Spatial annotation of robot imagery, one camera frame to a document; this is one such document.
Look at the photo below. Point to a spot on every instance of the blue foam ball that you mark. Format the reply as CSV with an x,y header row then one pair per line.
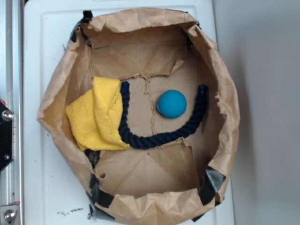
x,y
172,104

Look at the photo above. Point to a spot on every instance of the yellow microfiber cloth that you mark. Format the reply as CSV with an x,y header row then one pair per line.
x,y
96,115

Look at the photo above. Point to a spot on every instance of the white plastic tray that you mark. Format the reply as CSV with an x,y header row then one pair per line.
x,y
52,193

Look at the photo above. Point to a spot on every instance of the black mounting bracket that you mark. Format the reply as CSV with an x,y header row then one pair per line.
x,y
6,136

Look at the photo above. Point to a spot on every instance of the aluminium frame rail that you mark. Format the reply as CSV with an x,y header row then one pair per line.
x,y
11,74

